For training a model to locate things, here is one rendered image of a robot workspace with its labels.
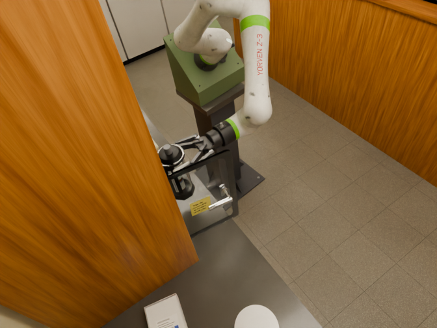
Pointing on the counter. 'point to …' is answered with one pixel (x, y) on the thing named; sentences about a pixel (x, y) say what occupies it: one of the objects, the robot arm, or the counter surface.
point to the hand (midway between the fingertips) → (173, 162)
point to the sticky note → (199, 205)
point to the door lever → (221, 200)
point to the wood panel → (78, 173)
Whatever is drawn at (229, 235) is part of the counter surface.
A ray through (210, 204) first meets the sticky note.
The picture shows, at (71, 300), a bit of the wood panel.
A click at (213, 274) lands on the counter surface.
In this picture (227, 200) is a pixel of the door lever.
